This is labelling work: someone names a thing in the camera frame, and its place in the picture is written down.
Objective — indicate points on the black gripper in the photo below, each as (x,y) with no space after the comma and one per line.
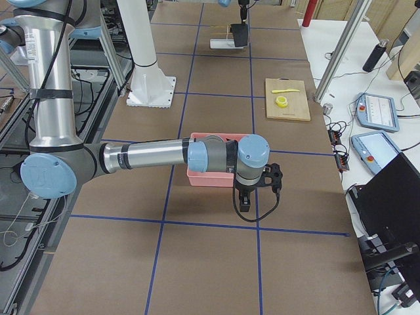
(245,189)
(242,15)

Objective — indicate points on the blue teach pendant near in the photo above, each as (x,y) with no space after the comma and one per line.
(376,149)

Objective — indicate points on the red cylinder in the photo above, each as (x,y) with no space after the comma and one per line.
(311,6)

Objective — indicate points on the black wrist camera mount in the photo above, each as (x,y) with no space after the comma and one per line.
(271,176)

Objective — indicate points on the small metal cylinder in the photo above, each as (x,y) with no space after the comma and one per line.
(327,108)

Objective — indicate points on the blue teach pendant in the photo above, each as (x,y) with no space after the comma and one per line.
(377,112)
(376,149)

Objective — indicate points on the yellow plastic knife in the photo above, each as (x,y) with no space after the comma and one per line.
(274,91)

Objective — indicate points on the bamboo cutting board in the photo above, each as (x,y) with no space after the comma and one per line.
(297,109)

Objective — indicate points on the black monitor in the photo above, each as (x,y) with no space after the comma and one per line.
(388,205)

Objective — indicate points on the yellow lemon slice toy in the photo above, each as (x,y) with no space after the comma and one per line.
(281,101)

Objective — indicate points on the black water bottle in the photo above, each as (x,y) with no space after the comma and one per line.
(375,55)

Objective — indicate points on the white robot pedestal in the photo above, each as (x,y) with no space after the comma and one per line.
(150,87)

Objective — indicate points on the white rectangular tray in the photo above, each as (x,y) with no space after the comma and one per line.
(223,44)

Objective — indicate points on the aluminium frame post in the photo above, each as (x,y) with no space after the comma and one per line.
(343,43)

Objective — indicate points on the blue teach pendant far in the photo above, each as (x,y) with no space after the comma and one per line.
(377,112)

